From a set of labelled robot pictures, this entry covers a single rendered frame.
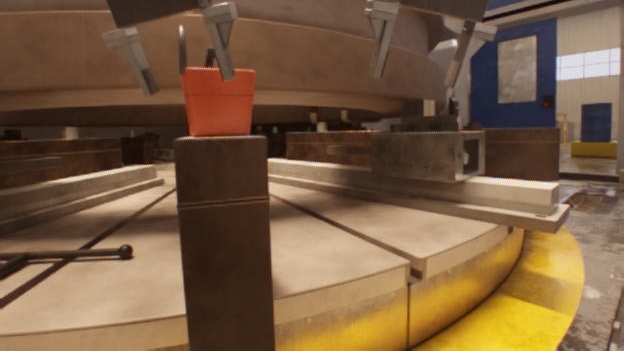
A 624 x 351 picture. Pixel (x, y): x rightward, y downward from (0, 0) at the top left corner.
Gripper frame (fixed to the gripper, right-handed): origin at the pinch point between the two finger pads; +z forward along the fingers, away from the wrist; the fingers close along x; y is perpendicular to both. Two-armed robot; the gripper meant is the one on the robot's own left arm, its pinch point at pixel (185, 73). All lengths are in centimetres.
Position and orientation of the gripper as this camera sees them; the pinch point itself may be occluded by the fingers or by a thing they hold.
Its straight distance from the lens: 51.7
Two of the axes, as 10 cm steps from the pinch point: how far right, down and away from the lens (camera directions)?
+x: -9.8, 1.3, 1.5
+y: 0.7, -4.7, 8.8
